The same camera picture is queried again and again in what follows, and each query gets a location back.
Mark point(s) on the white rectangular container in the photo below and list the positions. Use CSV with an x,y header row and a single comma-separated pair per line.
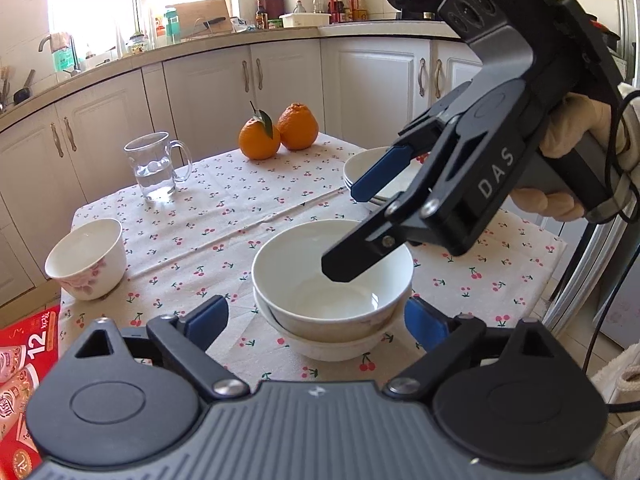
x,y
305,20

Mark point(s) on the glass jar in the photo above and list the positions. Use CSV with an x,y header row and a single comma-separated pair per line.
x,y
137,46

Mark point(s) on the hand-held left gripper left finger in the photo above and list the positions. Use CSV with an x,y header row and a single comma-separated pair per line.
x,y
207,322

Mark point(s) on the cream kitchen cabinets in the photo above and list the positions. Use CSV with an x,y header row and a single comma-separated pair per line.
x,y
210,90

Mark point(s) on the person's right hand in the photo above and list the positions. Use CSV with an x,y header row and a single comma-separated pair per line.
x,y
575,120

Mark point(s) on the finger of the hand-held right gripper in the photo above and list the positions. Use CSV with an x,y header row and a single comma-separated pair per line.
x,y
377,172
350,260

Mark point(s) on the row of condiment bottles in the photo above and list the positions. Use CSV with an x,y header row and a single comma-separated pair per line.
x,y
335,7

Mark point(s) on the wooden cutting board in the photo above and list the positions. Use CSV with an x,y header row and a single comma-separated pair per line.
x,y
200,10

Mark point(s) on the clear glass mug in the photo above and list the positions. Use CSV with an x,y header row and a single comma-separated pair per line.
x,y
155,180

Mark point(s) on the white floral bowl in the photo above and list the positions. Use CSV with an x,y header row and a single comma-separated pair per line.
x,y
85,270
330,347
290,280

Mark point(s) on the metal kitchen faucet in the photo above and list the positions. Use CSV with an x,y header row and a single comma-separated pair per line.
x,y
74,57

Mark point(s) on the green bottle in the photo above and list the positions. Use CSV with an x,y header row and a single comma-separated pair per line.
x,y
172,27

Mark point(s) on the white fluffy robe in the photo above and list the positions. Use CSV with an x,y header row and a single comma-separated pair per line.
x,y
620,410

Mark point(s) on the silver refrigerator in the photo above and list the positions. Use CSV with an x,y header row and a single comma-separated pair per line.
x,y
615,310

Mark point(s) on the red carton box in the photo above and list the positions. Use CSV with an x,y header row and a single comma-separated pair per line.
x,y
20,385

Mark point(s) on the black ladle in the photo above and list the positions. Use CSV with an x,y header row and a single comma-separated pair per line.
x,y
22,95

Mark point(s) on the cherry print tablecloth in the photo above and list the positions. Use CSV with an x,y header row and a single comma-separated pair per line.
x,y
225,210

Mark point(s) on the knife block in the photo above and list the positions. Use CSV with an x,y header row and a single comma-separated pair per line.
x,y
274,7

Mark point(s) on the cloth on faucet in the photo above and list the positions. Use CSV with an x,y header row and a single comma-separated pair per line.
x,y
60,41

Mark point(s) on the kitchen countertop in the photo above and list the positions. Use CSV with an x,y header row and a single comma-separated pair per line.
x,y
280,34

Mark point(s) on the orange with leaf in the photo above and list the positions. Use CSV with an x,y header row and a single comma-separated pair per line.
x,y
257,140

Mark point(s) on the orange without leaf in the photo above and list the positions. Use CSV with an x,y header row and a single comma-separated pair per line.
x,y
297,127

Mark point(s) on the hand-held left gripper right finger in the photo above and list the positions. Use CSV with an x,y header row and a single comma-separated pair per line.
x,y
425,322

